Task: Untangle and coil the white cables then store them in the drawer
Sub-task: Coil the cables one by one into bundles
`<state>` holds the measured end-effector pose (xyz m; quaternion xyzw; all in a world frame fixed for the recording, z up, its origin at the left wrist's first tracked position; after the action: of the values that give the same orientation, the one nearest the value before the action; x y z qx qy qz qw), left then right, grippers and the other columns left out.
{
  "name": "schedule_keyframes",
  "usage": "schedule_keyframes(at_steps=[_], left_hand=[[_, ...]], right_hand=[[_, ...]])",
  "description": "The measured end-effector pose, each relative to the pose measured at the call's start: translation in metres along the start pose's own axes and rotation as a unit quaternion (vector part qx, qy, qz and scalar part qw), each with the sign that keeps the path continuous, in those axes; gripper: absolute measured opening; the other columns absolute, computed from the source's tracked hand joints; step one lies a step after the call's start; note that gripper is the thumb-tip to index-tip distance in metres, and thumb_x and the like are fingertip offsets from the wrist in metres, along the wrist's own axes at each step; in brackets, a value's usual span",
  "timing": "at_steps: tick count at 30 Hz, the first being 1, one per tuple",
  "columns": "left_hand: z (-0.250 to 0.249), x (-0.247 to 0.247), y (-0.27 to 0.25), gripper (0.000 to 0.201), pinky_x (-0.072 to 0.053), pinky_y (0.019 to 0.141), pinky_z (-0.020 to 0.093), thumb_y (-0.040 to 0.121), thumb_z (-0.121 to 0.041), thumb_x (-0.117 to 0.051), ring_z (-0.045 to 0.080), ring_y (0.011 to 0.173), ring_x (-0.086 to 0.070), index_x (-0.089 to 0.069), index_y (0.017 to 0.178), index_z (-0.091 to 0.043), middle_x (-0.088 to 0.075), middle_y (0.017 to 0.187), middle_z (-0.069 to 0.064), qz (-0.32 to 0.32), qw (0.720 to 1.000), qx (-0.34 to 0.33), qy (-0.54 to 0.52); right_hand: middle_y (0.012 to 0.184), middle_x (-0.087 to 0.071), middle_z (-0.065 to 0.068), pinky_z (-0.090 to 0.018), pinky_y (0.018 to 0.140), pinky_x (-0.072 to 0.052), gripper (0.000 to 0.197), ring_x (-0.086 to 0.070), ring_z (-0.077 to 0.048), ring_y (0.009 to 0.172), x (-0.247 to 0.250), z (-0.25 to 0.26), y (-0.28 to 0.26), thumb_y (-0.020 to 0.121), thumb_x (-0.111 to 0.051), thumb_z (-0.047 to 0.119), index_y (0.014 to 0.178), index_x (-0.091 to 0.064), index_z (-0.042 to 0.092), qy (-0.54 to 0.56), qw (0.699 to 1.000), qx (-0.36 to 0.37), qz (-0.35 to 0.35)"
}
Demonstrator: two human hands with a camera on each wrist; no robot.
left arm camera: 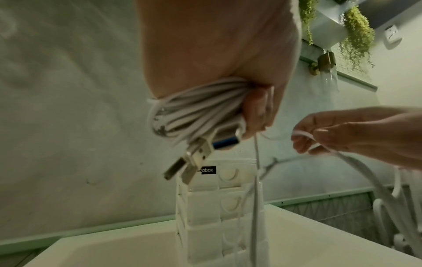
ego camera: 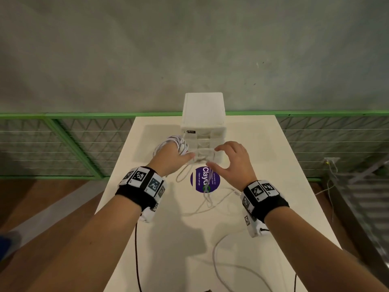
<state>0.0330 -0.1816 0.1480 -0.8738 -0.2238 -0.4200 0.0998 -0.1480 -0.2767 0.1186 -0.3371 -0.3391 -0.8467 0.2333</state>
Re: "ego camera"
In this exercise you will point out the grey metal staircase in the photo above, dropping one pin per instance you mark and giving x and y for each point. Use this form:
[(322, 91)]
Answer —
[(361, 203)]

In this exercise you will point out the white plastic drawer unit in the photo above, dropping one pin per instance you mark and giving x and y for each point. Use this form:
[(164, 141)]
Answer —
[(203, 118)]

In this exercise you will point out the person's left hand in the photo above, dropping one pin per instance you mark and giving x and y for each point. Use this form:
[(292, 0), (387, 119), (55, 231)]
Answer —
[(167, 159)]

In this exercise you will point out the person's right forearm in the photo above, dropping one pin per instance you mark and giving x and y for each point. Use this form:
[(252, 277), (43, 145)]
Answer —
[(310, 252)]

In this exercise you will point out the person's right thumb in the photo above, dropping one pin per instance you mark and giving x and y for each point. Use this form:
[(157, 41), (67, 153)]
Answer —
[(216, 168)]

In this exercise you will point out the person's left thumb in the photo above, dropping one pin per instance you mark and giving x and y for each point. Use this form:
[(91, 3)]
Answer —
[(187, 156)]

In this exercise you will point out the green metal mesh railing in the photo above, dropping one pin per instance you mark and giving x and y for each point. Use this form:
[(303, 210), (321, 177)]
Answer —
[(73, 142)]

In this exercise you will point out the black marker wristband with camera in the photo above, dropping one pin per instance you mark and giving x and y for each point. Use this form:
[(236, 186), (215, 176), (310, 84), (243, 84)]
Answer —
[(261, 200), (142, 185)]

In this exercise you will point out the round purple sticker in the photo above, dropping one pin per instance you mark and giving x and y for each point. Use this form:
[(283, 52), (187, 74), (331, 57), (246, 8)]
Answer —
[(200, 182)]

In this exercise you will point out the person's left forearm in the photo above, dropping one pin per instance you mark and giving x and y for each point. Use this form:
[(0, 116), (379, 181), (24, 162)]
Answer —
[(85, 246)]

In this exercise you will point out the white wall socket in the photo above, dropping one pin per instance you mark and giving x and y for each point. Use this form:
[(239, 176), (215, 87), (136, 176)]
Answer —
[(332, 161)]

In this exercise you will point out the blue shoe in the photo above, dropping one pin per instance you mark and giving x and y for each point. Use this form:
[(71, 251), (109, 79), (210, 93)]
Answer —
[(8, 244)]

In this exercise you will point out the person's right hand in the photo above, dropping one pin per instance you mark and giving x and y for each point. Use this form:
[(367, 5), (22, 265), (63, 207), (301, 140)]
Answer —
[(240, 167)]

